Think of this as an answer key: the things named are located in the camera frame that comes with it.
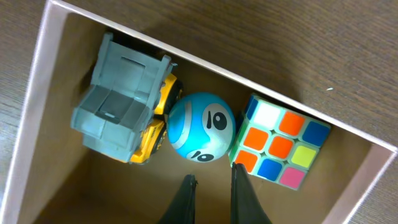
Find yellow grey toy dump truck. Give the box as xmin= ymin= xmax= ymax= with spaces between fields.
xmin=71 ymin=32 xmax=183 ymax=164

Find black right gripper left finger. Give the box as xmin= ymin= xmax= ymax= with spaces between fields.
xmin=157 ymin=174 xmax=198 ymax=224

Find multicoloured puzzle cube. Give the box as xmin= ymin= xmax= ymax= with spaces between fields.
xmin=228 ymin=93 xmax=331 ymax=190

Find blue number ten ball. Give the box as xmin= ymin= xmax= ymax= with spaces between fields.
xmin=167 ymin=92 xmax=236 ymax=163

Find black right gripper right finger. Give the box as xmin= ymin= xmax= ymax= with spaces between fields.
xmin=231 ymin=163 xmax=272 ymax=224

